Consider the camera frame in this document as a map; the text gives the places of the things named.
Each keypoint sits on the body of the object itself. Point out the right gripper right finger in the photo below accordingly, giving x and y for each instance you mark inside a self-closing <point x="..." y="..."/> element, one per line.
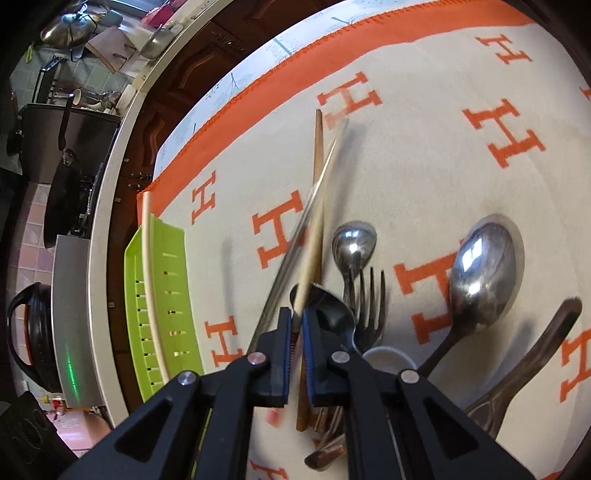
<point x="398" y="426"/>

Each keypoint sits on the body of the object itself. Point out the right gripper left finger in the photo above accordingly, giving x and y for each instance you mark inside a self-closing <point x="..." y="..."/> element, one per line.
<point x="196" y="426"/>

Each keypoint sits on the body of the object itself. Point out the white ceramic spoon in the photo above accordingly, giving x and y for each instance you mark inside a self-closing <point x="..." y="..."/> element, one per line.
<point x="389" y="360"/>

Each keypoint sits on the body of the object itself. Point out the dark handled ladle spoon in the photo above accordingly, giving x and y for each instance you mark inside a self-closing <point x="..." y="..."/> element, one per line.
<point x="489" y="411"/>

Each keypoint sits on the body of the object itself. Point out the steel metal chopstick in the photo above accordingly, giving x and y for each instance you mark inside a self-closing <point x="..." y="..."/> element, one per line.
<point x="290" y="257"/>

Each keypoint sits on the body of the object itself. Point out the large steel spoon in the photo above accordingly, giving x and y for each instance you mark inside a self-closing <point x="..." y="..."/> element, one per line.
<point x="484" y="281"/>

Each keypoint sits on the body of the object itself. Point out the small steel spoon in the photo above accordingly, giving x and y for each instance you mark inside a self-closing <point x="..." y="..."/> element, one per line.
<point x="353" y="244"/>

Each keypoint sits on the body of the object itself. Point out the steel fork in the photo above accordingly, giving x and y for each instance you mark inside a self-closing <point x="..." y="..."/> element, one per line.
<point x="372" y="312"/>

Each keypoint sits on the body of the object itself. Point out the brown wooden chopstick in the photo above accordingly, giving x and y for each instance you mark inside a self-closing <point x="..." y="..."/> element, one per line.
<point x="311" y="267"/>

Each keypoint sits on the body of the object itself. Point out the green plastic utensil tray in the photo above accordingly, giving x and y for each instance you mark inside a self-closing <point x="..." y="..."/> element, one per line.
<point x="175" y="321"/>

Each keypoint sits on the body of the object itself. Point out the black red air fryer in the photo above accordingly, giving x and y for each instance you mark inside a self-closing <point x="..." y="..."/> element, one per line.
<point x="42" y="368"/>

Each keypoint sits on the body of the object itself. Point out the black wok pan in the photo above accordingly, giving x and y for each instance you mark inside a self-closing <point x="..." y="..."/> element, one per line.
<point x="66" y="208"/>

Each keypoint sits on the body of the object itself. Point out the orange beige H-pattern cloth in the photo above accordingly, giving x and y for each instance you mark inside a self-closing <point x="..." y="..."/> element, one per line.
<point x="457" y="110"/>

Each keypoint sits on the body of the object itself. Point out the steel pot on counter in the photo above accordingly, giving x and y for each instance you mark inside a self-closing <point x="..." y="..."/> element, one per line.
<point x="160" y="41"/>

